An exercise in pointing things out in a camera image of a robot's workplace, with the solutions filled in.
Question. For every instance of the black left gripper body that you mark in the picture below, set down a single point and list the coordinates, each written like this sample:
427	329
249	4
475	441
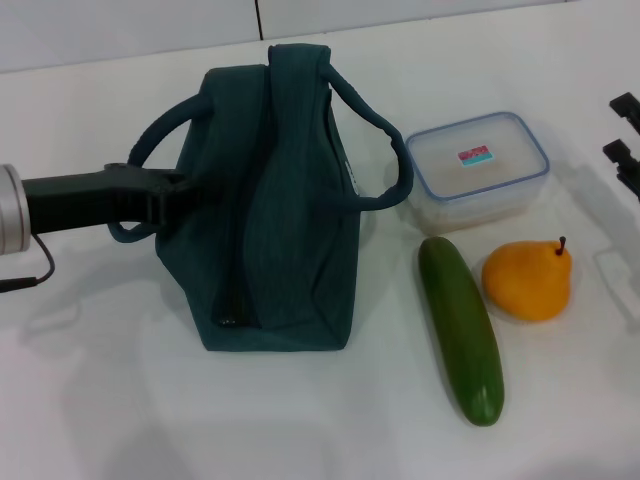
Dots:
90	200

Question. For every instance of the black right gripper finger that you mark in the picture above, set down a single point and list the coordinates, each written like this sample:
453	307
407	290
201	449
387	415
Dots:
627	107
627	162

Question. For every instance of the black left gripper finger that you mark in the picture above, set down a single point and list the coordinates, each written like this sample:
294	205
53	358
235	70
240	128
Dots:
179	182
172	205

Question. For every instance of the teal fabric tote bag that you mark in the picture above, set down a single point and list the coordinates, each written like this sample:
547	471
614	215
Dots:
280	225

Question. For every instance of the clear blue-rimmed plastic container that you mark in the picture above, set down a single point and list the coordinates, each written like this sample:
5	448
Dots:
475	170

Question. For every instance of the orange pear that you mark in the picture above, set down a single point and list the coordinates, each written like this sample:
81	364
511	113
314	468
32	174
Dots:
525	285

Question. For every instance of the green cucumber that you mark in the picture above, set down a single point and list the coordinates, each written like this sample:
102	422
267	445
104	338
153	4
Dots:
460	330

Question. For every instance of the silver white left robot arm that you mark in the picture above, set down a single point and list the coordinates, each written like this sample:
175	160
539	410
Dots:
12	210

